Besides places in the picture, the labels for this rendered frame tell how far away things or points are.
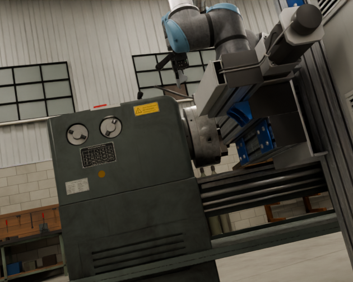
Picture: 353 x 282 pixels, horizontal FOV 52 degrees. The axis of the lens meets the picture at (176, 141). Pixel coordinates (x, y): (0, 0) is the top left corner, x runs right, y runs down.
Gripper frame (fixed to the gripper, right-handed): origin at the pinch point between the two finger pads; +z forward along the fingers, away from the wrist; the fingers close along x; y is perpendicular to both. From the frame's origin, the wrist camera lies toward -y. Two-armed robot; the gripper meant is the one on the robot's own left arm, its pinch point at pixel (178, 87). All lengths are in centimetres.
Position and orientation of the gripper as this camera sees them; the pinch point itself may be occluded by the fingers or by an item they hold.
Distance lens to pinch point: 183.1
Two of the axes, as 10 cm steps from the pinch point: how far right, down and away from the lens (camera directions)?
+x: -0.4, -0.5, 10.0
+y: 9.8, -2.1, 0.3
